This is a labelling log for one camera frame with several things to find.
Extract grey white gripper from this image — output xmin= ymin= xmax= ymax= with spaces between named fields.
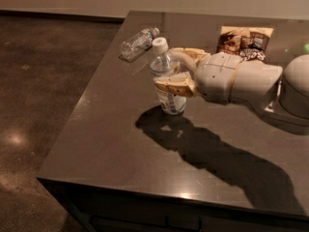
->
xmin=154 ymin=47 xmax=283 ymax=104

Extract blue tea plastic bottle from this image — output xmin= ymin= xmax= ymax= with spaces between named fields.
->
xmin=150 ymin=37 xmax=186 ymax=115

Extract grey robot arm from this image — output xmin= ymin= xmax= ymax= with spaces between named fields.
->
xmin=154 ymin=49 xmax=309 ymax=128

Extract clear empty water bottle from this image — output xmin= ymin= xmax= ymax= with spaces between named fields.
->
xmin=121 ymin=28 xmax=160 ymax=62

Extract brown white chip bag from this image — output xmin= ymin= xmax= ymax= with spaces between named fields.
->
xmin=216 ymin=26 xmax=274 ymax=63

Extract dark cabinet under counter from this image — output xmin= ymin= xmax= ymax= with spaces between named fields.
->
xmin=38 ymin=177 xmax=309 ymax=232

